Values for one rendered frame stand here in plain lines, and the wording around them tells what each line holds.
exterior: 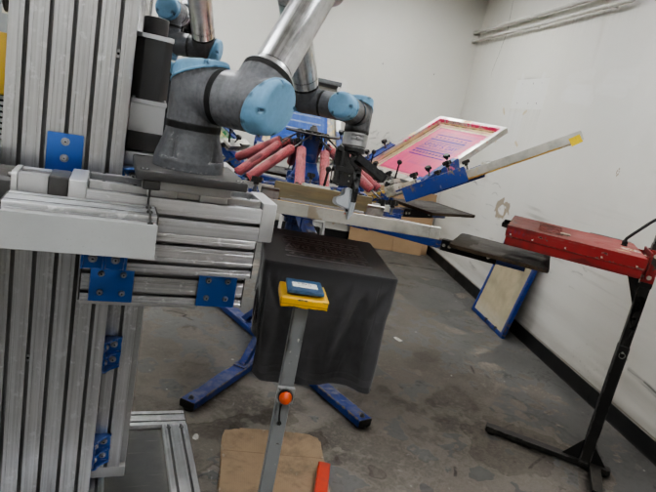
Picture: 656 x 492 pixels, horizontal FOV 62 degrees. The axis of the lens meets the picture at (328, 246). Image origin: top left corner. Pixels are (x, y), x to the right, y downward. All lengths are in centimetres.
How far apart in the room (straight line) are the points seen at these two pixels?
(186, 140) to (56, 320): 57
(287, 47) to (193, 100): 22
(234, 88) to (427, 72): 555
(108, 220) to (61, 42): 44
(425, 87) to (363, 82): 71
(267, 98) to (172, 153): 25
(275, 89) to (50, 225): 48
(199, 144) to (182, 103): 9
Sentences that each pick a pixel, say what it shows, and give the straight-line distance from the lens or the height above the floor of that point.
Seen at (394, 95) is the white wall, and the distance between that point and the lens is 650.
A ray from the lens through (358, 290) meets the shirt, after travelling 181.
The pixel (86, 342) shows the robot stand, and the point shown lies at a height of 77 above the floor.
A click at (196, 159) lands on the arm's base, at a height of 129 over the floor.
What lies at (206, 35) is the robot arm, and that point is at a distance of 192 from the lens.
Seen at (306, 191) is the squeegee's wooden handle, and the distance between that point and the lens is 223.
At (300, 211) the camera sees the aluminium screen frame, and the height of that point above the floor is 114.
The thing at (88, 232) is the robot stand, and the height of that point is 114.
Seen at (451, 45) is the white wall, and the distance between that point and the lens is 670.
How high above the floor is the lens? 144
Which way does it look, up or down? 14 degrees down
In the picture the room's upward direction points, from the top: 11 degrees clockwise
